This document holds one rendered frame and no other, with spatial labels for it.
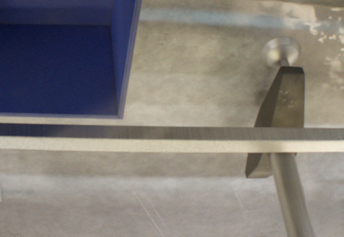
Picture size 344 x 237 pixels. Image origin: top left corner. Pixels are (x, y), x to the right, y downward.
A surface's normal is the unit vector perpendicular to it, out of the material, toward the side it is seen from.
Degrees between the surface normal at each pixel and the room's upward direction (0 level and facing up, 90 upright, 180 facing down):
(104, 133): 90
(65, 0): 0
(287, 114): 28
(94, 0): 0
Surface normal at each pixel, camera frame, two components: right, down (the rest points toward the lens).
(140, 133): 0.15, -0.70
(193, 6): 0.11, 0.72
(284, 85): 0.18, 0.30
